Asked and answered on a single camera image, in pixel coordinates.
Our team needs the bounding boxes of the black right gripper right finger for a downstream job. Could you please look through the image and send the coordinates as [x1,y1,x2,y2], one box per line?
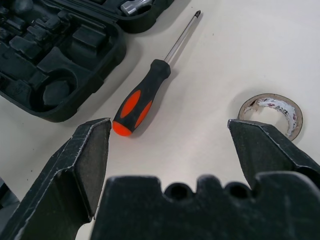
[226,118,320,191]

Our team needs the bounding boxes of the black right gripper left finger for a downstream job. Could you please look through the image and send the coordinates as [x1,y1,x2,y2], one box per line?
[0,117,113,240]

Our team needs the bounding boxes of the roll of tape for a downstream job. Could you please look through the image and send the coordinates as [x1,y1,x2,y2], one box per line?
[237,93,304,141]

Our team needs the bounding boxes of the black orange phillips screwdriver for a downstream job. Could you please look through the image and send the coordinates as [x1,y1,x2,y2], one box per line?
[111,9,203,137]

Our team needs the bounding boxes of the black orange tool kit case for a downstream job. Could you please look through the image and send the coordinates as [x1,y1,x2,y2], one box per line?
[0,0,176,123]

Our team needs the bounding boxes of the chrome socket tool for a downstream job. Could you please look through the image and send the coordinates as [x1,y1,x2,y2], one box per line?
[120,0,157,17]

